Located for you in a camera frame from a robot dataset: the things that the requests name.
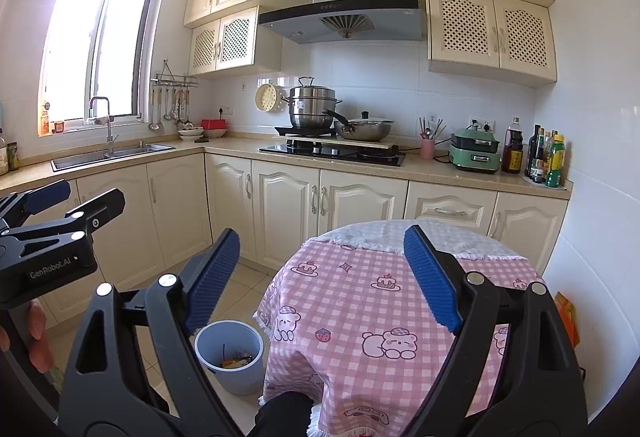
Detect steel kitchen sink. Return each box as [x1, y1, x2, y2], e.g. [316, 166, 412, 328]
[50, 143, 177, 171]

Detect cream lattice door wall cabinet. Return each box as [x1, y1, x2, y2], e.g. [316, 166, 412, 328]
[425, 0, 558, 89]
[189, 6, 283, 78]

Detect round table pink checked cloth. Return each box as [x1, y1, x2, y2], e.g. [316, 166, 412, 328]
[255, 239, 546, 437]

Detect white bottle tray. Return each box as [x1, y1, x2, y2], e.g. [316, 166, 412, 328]
[523, 174, 568, 192]

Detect steel kitchen faucet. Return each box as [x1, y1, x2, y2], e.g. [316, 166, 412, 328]
[87, 96, 118, 158]

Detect large soy sauce bottle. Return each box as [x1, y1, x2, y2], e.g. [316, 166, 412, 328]
[501, 117, 525, 174]

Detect dark glass bottle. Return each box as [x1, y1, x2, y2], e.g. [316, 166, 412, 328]
[531, 128, 547, 183]
[527, 124, 542, 179]

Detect person's left hand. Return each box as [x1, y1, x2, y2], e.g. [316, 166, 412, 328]
[27, 302, 54, 374]

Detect blue plastic bin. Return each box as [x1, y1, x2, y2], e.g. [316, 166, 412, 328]
[194, 319, 266, 396]

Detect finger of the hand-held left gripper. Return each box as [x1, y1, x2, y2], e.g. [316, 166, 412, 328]
[7, 188, 126, 245]
[0, 180, 72, 233]

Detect steel wall utensil rack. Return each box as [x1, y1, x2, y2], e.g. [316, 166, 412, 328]
[150, 60, 199, 88]

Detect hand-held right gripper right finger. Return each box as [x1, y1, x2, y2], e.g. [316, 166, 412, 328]
[402, 224, 587, 437]

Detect black induction cooker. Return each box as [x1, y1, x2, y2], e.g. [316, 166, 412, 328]
[274, 126, 337, 138]

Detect green plastic bottle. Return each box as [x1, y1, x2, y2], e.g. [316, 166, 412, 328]
[545, 134, 566, 188]

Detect cream perforated colander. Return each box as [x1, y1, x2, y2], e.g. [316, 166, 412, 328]
[255, 84, 291, 113]

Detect grey range hood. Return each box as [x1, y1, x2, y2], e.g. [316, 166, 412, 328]
[257, 0, 423, 44]

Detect steel steamer pot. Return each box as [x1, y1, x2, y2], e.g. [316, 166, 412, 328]
[281, 76, 343, 130]

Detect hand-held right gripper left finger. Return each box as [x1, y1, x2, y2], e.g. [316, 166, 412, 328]
[59, 228, 246, 437]

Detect wooden board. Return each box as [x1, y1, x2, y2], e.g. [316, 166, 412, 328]
[272, 134, 392, 148]

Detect sliding kitchen window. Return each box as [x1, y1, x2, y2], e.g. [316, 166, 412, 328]
[37, 0, 163, 138]

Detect yellow cap oil bottle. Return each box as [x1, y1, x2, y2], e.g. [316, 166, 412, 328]
[542, 130, 557, 168]

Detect green electric grill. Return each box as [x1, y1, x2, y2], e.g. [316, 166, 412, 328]
[448, 127, 502, 174]

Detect orange packet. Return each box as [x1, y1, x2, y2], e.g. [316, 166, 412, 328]
[555, 292, 581, 348]

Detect steel ladle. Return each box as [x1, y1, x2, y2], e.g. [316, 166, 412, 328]
[148, 87, 161, 132]

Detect black glass gas hob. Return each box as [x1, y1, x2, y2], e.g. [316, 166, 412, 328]
[259, 143, 407, 168]

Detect steel wok with lid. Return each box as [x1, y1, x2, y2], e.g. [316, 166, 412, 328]
[322, 110, 396, 142]

